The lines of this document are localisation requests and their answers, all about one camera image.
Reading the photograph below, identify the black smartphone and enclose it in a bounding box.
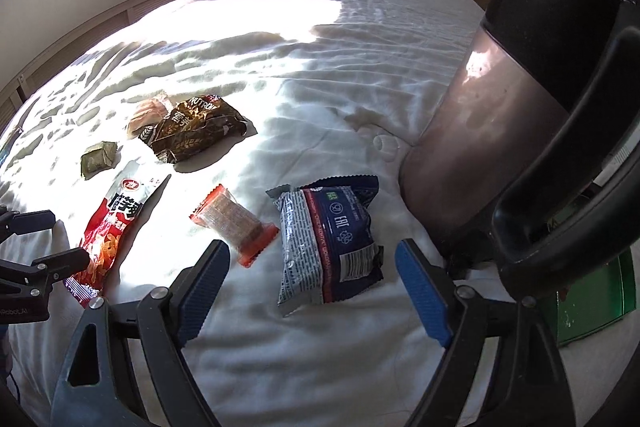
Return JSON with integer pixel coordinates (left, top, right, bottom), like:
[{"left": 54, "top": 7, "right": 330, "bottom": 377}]
[{"left": 0, "top": 127, "right": 23, "bottom": 166}]

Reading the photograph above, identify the orange clear wafer packet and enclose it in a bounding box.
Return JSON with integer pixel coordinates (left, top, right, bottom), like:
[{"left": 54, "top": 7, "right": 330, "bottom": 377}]
[{"left": 190, "top": 184, "right": 280, "bottom": 268}]

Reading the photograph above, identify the red spicy strips packet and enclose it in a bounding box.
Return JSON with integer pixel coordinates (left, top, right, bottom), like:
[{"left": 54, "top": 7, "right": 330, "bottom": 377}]
[{"left": 64, "top": 160, "right": 167, "bottom": 308}]

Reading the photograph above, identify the blue white snack pack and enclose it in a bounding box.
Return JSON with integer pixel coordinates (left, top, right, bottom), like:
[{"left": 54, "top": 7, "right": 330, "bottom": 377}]
[{"left": 267, "top": 174, "right": 384, "bottom": 317}]

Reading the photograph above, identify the small green wrapped snack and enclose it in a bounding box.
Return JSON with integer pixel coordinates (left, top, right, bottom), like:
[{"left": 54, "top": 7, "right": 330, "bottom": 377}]
[{"left": 80, "top": 141, "right": 118, "bottom": 180}]

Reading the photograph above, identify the dark brown snack bag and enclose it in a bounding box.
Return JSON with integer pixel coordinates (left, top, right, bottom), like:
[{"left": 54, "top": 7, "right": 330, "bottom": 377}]
[{"left": 139, "top": 94, "right": 247, "bottom": 164}]

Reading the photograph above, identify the green tray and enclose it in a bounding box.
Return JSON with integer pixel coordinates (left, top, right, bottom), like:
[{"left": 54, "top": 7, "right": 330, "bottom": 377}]
[{"left": 538, "top": 248, "right": 637, "bottom": 347}]

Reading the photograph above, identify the pale pink wrapped snack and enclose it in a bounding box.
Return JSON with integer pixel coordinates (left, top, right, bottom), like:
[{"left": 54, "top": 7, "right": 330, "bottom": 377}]
[{"left": 126, "top": 91, "right": 174, "bottom": 139}]

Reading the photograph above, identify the white bed duvet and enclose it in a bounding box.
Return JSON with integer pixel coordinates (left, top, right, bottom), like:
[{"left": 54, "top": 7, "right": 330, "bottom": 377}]
[{"left": 1, "top": 0, "right": 483, "bottom": 426}]

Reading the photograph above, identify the radiator cover panel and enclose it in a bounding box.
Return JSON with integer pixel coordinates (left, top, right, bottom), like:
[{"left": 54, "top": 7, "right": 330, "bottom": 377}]
[{"left": 1, "top": 0, "right": 174, "bottom": 117}]

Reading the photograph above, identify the brown black tall bin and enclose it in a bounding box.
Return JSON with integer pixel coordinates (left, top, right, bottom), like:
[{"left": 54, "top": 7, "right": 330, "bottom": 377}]
[{"left": 398, "top": 0, "right": 640, "bottom": 303}]

